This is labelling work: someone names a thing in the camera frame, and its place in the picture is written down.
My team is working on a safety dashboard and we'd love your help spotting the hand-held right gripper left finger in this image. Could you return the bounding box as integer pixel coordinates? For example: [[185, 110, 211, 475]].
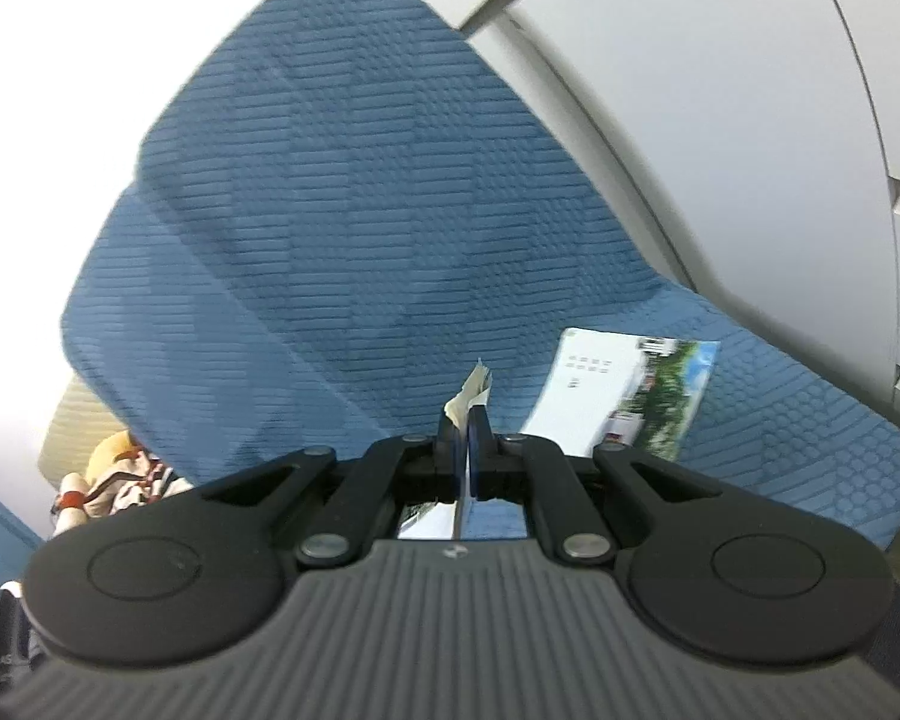
[[195, 405, 467, 569]]

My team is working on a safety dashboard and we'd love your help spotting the blue textured sofa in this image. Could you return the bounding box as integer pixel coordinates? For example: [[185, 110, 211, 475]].
[[0, 0, 900, 616]]

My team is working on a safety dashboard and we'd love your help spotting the pile of photo postcards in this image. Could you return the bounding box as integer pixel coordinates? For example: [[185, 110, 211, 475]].
[[521, 326, 721, 462]]

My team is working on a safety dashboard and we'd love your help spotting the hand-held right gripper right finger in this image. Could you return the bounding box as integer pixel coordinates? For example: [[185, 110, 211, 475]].
[[467, 403, 722, 565]]

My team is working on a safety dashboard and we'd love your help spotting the single photo postcard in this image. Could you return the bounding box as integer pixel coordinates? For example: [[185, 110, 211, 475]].
[[397, 358, 530, 541]]

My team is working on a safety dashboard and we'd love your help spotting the red black white striped blanket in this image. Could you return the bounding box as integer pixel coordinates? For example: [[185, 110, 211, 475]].
[[109, 450, 196, 515]]

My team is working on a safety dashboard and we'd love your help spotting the yellow plush toy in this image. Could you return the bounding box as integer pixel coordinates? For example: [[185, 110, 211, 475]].
[[52, 431, 147, 537]]

